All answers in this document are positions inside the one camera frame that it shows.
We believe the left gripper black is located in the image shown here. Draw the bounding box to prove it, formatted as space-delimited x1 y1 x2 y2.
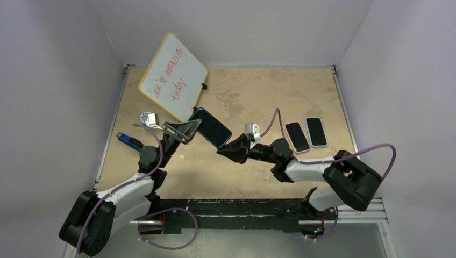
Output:
158 120 202 169

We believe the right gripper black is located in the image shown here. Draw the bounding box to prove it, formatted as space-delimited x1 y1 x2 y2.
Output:
217 133 279 164

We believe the phone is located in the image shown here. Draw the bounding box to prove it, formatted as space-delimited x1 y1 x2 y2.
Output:
188 107 232 148
285 122 310 154
305 117 328 147

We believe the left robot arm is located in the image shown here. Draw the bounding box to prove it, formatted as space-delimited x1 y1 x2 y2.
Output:
59 119 202 257

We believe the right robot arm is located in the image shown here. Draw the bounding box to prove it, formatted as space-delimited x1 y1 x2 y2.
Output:
217 134 382 219

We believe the phone in blue case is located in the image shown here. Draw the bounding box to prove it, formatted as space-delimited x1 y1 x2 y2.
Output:
305 117 328 147

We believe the small grey tape roll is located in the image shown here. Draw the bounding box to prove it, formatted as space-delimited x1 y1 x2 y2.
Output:
139 112 151 124

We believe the blue black stapler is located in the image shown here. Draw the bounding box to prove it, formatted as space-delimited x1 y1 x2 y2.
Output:
116 132 144 152

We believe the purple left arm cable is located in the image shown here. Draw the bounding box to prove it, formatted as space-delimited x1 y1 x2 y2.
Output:
75 123 199 254

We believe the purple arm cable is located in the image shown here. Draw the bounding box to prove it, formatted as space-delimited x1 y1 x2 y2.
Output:
260 108 397 243
75 123 199 254

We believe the white board yellow frame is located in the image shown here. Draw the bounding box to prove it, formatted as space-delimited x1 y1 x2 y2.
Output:
139 32 208 121

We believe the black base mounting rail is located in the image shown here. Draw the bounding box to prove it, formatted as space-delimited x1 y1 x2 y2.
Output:
139 198 336 236

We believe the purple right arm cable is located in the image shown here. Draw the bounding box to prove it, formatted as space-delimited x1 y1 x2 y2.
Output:
260 108 397 243

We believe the aluminium frame rail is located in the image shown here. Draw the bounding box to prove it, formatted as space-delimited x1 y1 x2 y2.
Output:
298 198 388 225

